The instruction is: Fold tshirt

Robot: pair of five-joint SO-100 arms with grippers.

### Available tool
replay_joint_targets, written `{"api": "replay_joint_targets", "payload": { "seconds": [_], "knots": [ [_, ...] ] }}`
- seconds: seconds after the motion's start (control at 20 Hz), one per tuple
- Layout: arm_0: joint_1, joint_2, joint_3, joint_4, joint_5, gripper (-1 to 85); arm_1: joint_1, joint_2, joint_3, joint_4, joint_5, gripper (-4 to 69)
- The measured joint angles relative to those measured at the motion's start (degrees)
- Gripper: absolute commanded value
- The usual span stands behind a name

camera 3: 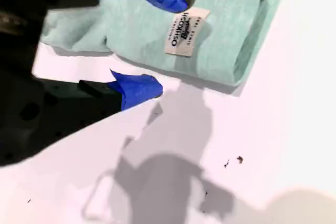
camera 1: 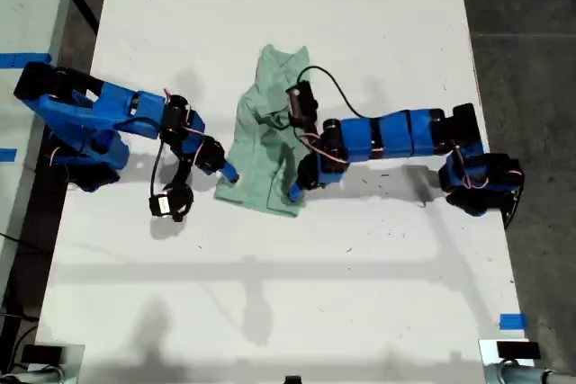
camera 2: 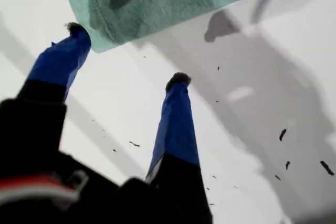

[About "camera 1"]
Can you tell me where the pale green T-shirt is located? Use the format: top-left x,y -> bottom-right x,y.
212,44 -> 321,219

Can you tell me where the long blue tape strip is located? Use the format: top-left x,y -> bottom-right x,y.
0,51 -> 53,71

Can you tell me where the small black box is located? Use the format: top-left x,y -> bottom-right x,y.
20,344 -> 64,365
497,341 -> 541,361

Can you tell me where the grey metal tube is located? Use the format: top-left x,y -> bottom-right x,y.
17,365 -> 67,384
499,363 -> 576,384

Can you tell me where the black camera stalk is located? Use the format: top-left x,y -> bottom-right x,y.
173,152 -> 194,190
296,125 -> 323,142

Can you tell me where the black camera box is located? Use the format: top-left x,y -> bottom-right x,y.
285,80 -> 321,129
148,183 -> 195,223

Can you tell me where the black camera cable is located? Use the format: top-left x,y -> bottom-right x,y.
297,64 -> 375,121
150,134 -> 167,199

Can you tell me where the black strap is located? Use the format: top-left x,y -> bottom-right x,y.
73,0 -> 101,37

